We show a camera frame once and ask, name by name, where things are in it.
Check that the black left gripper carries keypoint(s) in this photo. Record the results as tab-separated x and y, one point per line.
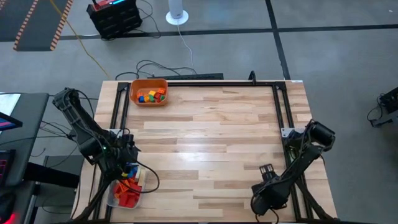
119	157

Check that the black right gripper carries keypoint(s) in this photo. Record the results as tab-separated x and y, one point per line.
269	197

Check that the long yellow studded brick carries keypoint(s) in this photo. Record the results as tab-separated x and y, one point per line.
124	175

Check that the red smooth block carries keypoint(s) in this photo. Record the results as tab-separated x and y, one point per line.
128	200

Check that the small blue studded block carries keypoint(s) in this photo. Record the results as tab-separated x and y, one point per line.
141	99

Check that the red half-round block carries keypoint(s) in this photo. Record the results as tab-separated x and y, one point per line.
157	97

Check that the small yellow studded block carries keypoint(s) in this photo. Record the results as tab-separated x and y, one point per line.
152	93

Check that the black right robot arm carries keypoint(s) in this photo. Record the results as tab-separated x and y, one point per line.
306	149

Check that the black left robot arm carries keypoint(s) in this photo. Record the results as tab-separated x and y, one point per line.
81	124

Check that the clear plastic container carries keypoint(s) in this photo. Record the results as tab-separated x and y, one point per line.
141	193

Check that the orange plastic bin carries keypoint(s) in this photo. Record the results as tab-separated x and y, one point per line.
146	86

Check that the dark grey desk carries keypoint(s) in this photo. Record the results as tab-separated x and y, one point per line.
28	124

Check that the black power strip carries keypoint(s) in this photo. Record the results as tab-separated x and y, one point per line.
192	76

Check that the black keyboard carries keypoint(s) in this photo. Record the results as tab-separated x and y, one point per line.
4	168

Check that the tablet screen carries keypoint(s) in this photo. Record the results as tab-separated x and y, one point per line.
7	124

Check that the white sheet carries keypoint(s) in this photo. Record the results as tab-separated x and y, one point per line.
7	102

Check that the black crate red top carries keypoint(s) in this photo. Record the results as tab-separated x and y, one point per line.
115	20

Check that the white floor stand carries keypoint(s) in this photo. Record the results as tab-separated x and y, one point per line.
176	17

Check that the black neighbouring robot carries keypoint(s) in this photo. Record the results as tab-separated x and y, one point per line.
388	102

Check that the black mat hazard stripes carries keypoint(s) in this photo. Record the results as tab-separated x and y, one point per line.
37	21

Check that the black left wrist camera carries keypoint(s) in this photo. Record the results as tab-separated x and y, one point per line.
127	138

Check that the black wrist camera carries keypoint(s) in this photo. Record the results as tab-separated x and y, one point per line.
127	138
266	171

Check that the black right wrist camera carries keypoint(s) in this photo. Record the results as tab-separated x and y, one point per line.
266	171

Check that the black aluminium table frame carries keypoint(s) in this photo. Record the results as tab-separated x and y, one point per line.
202	84

